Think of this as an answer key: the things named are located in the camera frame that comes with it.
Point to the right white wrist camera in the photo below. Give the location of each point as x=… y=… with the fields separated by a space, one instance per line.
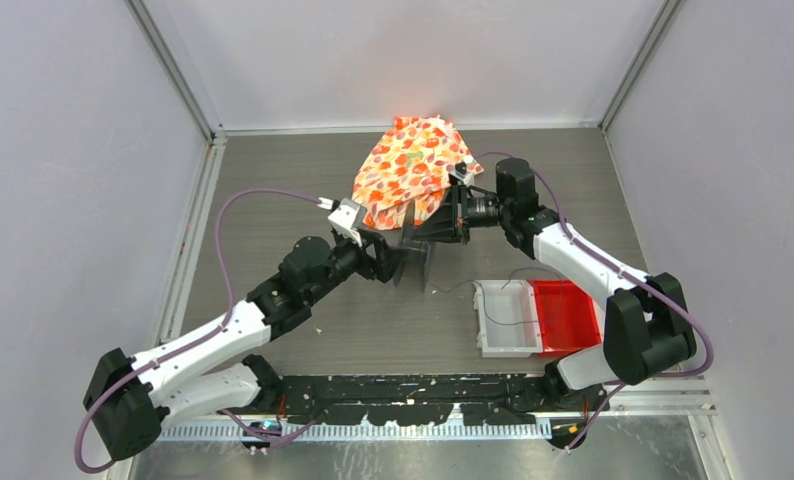
x=461 y=175

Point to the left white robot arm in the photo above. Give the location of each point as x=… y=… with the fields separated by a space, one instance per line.
x=131 y=400

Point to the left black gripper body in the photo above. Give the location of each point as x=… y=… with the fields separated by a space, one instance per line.
x=368 y=265

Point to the red plastic bin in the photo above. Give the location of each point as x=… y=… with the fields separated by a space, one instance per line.
x=567 y=318

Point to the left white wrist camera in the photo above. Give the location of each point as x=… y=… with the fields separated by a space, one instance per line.
x=346 y=217

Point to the slotted cable duct rail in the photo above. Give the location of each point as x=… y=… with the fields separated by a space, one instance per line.
x=452 y=429

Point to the black cable spool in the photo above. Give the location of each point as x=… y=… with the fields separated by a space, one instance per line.
x=414 y=271

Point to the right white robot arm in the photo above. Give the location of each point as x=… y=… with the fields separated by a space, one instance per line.
x=647 y=327

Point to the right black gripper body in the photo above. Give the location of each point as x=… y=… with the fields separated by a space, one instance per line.
x=463 y=214

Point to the orange floral cloth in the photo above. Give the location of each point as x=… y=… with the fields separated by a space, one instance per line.
x=406 y=174

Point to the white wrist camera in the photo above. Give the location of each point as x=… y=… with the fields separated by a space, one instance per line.
x=346 y=217
x=461 y=175

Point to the white plastic bin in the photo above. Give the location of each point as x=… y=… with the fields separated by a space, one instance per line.
x=507 y=319

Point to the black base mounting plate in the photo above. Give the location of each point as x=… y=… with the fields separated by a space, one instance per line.
x=415 y=400

